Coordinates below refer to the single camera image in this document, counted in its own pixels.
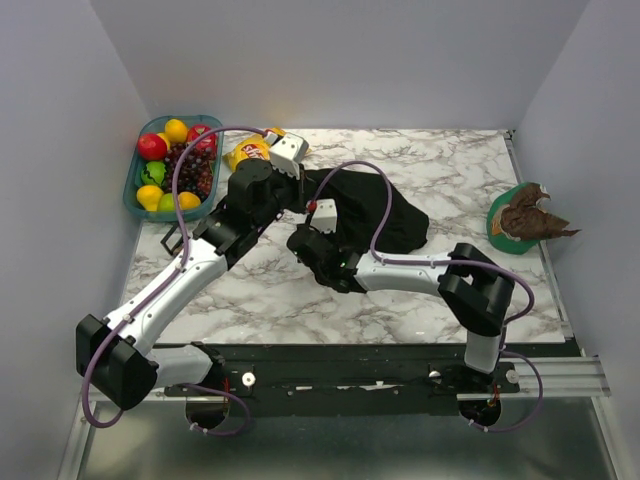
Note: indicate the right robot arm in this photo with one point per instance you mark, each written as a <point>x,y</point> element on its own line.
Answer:
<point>477,291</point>

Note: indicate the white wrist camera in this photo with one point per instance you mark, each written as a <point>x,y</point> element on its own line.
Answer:
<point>322,216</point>
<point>287,153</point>

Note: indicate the aluminium frame rail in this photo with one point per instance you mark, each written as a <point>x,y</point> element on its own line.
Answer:
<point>562,377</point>

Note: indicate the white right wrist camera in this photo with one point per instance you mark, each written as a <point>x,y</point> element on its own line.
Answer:
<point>322,216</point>

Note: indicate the yellow chips bag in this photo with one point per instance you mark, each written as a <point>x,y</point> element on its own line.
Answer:
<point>255,146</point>

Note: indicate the orange fruit top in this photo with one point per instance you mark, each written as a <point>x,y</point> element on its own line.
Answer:
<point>176,130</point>

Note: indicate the purple grapes bunch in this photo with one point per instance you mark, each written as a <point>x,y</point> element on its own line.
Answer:
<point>196,172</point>

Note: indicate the green watermelon toy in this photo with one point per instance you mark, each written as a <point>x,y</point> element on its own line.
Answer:
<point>153,173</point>

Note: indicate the black printed t-shirt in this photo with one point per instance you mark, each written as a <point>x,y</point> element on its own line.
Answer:
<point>361,201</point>

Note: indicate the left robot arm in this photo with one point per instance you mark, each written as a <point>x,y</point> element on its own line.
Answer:
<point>115,354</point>

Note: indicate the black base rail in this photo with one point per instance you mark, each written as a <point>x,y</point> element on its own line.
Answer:
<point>351,380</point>

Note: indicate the black brooch stand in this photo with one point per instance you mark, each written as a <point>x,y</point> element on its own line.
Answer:
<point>172,241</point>

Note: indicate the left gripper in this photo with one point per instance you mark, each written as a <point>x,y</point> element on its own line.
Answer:
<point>296,184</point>

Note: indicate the red apple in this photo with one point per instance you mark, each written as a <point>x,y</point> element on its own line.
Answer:
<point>151,147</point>

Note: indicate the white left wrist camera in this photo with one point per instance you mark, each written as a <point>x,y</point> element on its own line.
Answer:
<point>287,153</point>

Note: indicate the teal plastic fruit basket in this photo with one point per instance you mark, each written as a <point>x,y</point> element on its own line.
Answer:
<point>133,181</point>

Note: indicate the green lime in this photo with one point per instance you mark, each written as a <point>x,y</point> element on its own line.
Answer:
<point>167,203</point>

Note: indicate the orange fruit bottom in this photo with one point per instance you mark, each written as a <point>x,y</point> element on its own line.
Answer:
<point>188,201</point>

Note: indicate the orange fruit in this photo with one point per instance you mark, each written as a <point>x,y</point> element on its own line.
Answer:
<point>188,201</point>
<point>176,130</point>

